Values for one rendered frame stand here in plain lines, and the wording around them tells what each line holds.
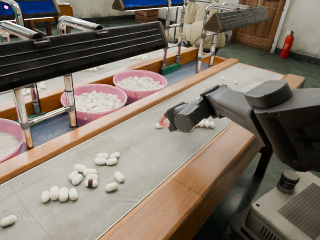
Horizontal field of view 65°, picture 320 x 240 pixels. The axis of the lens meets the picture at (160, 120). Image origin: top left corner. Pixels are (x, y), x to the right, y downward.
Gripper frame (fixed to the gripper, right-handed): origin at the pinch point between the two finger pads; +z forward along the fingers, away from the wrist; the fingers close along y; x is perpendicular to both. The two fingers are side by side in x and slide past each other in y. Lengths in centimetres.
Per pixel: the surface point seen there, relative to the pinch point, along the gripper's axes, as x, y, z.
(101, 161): 1.0, 24.3, 4.4
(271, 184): 83, -96, 25
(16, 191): -2.9, 45.0, 11.6
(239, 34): -52, -475, 153
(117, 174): 5.6, 25.2, -1.5
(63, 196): 2.9, 39.1, 1.6
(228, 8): -31, -61, -13
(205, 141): 13.0, -8.6, -7.3
